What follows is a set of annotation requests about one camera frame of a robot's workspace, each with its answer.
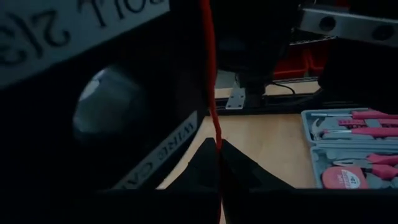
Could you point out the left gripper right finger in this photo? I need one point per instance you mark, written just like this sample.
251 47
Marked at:
245 180

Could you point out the black table frame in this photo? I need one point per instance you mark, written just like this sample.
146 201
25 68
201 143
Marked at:
273 105

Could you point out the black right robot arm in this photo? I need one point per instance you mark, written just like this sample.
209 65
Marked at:
248 46

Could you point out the grey tool kit case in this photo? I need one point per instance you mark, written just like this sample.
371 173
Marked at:
326 155

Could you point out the red storage bin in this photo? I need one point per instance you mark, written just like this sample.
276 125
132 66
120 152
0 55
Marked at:
292 67

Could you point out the grey metal mounting bracket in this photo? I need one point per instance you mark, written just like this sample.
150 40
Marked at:
235 99

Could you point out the red tape measure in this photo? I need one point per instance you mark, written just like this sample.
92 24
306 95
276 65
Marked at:
335 179

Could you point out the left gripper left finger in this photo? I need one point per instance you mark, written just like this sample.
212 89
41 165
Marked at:
199 174

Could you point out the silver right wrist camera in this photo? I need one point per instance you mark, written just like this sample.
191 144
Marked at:
348 25

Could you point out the red screwdriver bit holder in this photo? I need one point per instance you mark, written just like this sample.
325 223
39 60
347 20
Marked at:
351 122

